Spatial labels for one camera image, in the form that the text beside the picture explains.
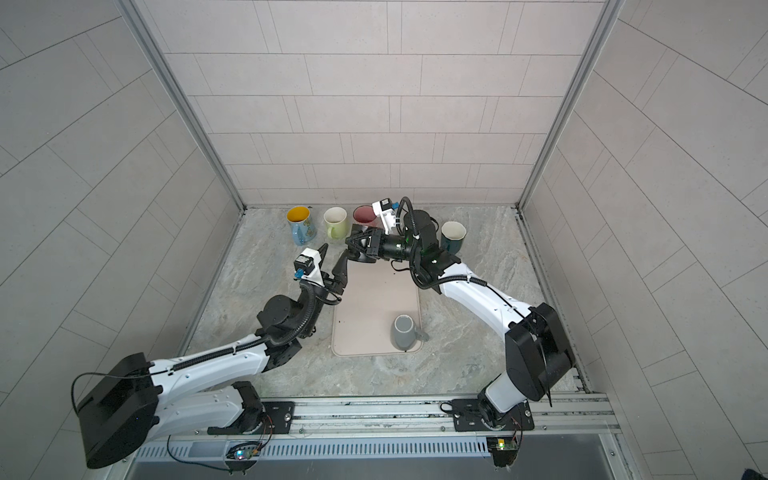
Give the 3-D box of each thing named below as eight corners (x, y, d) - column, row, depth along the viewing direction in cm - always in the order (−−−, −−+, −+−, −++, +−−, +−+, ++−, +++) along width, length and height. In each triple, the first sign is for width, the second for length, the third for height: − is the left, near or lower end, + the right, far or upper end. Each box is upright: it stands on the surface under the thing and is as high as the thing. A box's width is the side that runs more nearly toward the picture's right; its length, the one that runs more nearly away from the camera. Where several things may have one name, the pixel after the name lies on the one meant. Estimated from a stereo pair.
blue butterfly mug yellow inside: (289, 248, 105) (280, 230, 97) (296, 223, 112) (289, 205, 105) (312, 248, 105) (306, 230, 97) (318, 223, 112) (312, 205, 105)
